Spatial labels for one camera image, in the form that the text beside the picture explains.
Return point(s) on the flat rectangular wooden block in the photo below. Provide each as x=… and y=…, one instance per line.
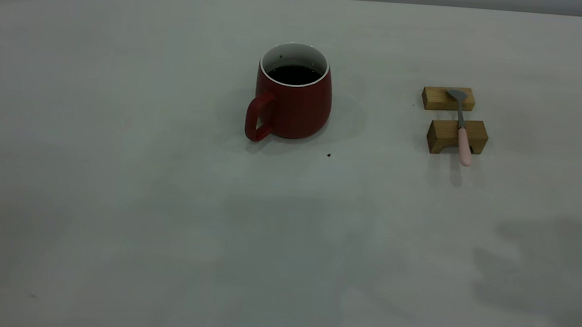
x=437, y=98

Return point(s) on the dark coffee liquid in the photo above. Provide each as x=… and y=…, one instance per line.
x=294, y=75

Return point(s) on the red ceramic mug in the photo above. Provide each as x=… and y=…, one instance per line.
x=298, y=112

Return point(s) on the arched wooden block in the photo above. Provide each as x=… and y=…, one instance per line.
x=443, y=133

